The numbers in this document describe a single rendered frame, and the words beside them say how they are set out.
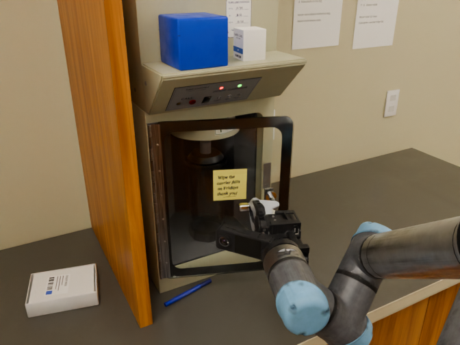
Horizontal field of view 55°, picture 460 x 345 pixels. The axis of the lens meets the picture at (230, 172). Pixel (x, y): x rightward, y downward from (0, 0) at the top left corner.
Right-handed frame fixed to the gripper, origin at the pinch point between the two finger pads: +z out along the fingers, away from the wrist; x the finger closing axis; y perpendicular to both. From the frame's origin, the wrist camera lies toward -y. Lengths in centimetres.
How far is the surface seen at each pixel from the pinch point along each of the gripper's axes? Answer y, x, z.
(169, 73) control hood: -16.2, 30.9, -4.8
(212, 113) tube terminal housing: -7.1, 18.4, 10.5
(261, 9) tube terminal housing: 4.1, 40.0, 14.7
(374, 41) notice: 63, 22, 82
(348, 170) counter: 53, -26, 70
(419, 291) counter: 44, -26, -3
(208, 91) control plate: -8.7, 25.7, 2.1
